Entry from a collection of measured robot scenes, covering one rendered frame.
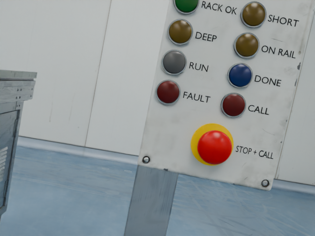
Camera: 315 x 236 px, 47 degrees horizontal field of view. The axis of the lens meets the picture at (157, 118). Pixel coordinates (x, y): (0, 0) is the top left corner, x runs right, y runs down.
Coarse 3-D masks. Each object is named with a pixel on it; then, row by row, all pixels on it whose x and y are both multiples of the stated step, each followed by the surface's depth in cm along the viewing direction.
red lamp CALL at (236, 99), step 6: (228, 96) 43; (234, 96) 42; (240, 96) 43; (228, 102) 42; (234, 102) 42; (240, 102) 42; (228, 108) 43; (234, 108) 43; (240, 108) 43; (228, 114) 43; (234, 114) 43
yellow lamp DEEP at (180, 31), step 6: (174, 24) 42; (180, 24) 42; (186, 24) 42; (174, 30) 42; (180, 30) 42; (186, 30) 42; (174, 36) 42; (180, 36) 42; (186, 36) 42; (180, 42) 42
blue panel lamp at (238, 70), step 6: (234, 66) 42; (240, 66) 42; (246, 66) 42; (234, 72) 42; (240, 72) 42; (246, 72) 42; (234, 78) 42; (240, 78) 42; (246, 78) 42; (234, 84) 42; (240, 84) 42; (246, 84) 42
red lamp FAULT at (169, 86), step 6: (162, 84) 42; (168, 84) 42; (174, 84) 42; (162, 90) 42; (168, 90) 42; (174, 90) 42; (162, 96) 42; (168, 96) 42; (174, 96) 42; (168, 102) 43
